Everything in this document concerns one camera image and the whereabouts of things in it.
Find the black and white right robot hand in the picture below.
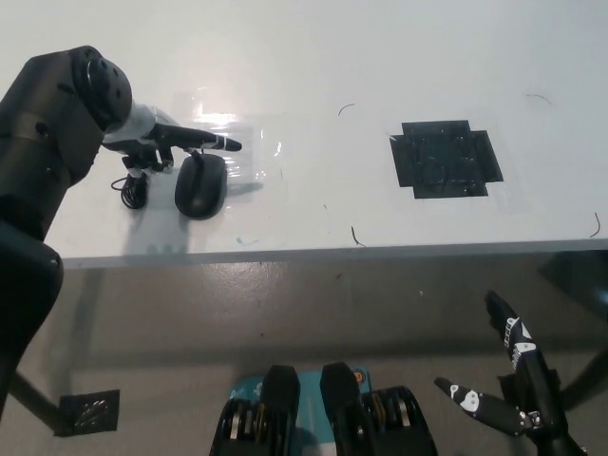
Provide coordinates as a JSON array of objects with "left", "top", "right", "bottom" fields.
[{"left": 433, "top": 290, "right": 567, "bottom": 436}]

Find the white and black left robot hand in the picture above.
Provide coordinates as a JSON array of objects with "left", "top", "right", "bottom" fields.
[{"left": 101, "top": 104, "right": 244, "bottom": 173}]

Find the black computer mouse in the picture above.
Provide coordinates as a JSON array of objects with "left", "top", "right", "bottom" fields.
[{"left": 173, "top": 153, "right": 228, "bottom": 221}]

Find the clear plastic tape sheet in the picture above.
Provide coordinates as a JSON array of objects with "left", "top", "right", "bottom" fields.
[{"left": 165, "top": 92, "right": 292, "bottom": 210}]

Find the large black tape patch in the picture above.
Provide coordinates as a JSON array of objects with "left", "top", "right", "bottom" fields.
[{"left": 389, "top": 119, "right": 504, "bottom": 201}]

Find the small black tape patch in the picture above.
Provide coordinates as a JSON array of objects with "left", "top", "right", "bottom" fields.
[{"left": 57, "top": 389, "right": 122, "bottom": 437}]

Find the black mouse cable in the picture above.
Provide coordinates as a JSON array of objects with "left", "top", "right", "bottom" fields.
[{"left": 110, "top": 148, "right": 206, "bottom": 211}]

